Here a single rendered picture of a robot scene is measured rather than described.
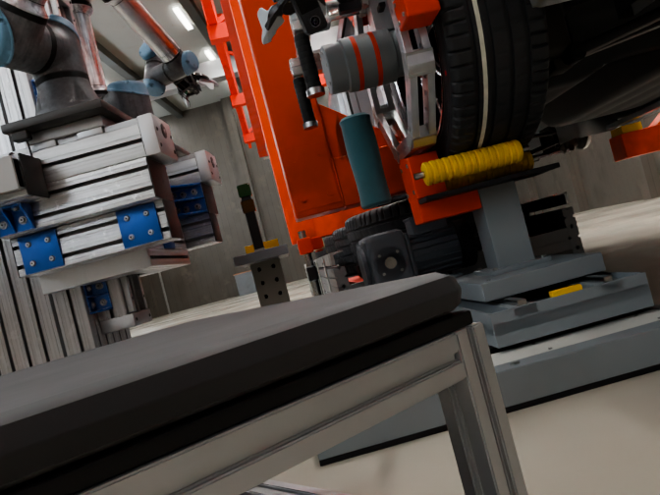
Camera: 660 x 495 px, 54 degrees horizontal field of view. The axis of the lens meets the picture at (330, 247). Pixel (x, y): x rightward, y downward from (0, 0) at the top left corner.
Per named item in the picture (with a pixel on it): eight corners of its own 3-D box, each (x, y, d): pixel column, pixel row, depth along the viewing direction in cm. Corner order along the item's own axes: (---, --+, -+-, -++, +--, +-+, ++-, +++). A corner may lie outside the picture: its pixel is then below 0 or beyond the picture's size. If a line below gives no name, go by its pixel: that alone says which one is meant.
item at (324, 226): (398, 217, 400) (383, 163, 401) (316, 238, 397) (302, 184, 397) (393, 219, 417) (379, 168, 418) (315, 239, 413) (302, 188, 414)
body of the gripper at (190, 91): (188, 102, 250) (168, 85, 240) (183, 87, 254) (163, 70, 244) (203, 91, 248) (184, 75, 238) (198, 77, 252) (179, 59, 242)
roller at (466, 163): (535, 157, 156) (529, 134, 156) (419, 187, 153) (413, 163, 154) (526, 161, 161) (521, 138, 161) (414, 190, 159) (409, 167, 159)
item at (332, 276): (370, 310, 214) (354, 247, 214) (343, 317, 213) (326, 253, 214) (326, 290, 460) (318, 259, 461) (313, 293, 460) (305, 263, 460)
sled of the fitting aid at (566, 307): (655, 309, 140) (643, 266, 140) (499, 353, 137) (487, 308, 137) (559, 300, 190) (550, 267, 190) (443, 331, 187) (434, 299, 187)
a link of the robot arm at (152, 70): (161, 79, 220) (162, 53, 225) (137, 89, 226) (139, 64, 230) (177, 90, 227) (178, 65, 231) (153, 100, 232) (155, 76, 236)
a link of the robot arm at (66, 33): (100, 76, 150) (85, 21, 150) (59, 64, 137) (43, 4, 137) (60, 92, 154) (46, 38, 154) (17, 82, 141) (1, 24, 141)
